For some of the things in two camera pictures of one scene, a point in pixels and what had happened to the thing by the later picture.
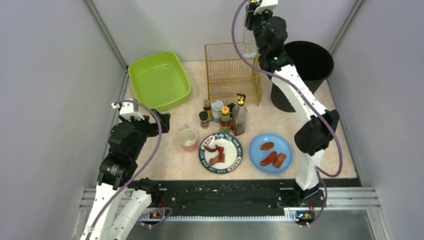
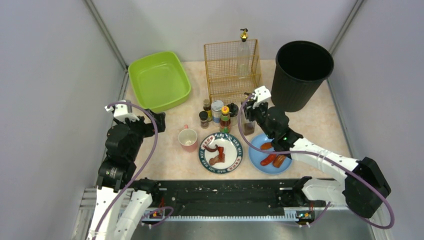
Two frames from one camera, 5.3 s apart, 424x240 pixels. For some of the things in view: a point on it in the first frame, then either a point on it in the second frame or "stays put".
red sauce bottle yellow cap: [225, 124] stays put
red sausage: [269, 159] stays put
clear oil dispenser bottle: [250, 42] → [244, 57]
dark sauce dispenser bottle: [239, 116] → [249, 127]
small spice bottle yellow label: [207, 107] stays put
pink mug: [188, 139] stays put
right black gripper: [250, 16] → [251, 111]
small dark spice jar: [204, 121] stays put
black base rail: [220, 196] stays put
